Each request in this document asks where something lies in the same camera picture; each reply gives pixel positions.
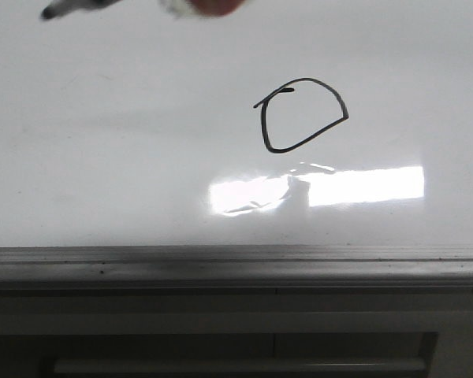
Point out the red magnet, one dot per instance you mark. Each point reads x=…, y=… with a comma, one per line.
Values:
x=201, y=8

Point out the grey aluminium whiteboard frame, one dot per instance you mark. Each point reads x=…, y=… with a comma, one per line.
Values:
x=236, y=266

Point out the black white whiteboard marker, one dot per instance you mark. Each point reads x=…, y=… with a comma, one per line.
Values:
x=62, y=8

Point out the dark cabinet below whiteboard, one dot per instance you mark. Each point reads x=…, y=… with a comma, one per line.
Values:
x=230, y=334

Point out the white whiteboard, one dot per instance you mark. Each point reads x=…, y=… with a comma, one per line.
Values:
x=287, y=122

